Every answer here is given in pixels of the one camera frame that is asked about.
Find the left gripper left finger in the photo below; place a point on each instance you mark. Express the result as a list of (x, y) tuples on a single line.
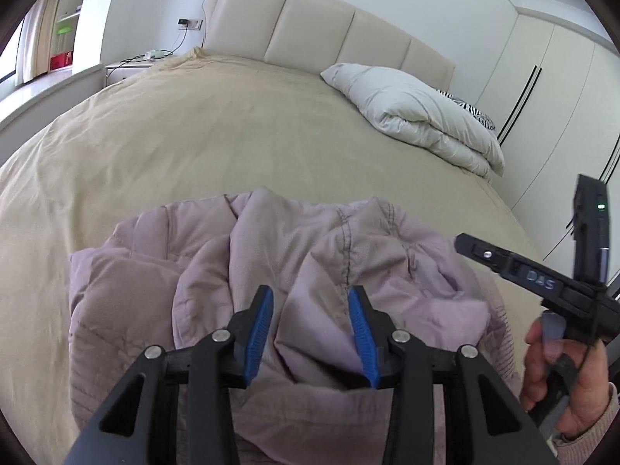
[(137, 422)]

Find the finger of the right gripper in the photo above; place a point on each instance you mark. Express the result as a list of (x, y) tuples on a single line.
[(556, 291)]

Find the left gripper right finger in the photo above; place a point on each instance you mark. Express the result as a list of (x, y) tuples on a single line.
[(484, 421)]

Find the mauve puffer jacket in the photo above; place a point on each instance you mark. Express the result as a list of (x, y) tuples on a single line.
[(174, 274)]

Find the person's right hand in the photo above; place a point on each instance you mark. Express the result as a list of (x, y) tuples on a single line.
[(576, 369)]

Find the zebra print pillow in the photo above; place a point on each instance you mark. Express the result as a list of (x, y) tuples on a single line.
[(480, 116)]

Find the white wardrobe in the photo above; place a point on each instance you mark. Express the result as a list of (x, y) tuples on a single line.
[(554, 97)]

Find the folded white duvet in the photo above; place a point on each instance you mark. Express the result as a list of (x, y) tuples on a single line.
[(405, 108)]

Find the beige bed cover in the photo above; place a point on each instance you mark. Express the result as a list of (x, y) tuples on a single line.
[(192, 127)]

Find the white nightstand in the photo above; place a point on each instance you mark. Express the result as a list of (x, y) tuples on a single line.
[(120, 71)]

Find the beige padded headboard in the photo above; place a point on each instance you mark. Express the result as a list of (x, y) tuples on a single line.
[(311, 35)]

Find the red box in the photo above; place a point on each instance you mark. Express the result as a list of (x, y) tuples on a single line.
[(61, 60)]

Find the beige curtain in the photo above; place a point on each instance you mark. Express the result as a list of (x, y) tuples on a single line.
[(35, 41)]

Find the green container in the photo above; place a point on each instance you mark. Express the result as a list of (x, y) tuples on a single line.
[(64, 30)]

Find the white wall shelf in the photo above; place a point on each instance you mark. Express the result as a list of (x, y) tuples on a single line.
[(67, 13)]

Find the wall power socket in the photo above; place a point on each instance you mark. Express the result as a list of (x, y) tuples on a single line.
[(190, 24)]

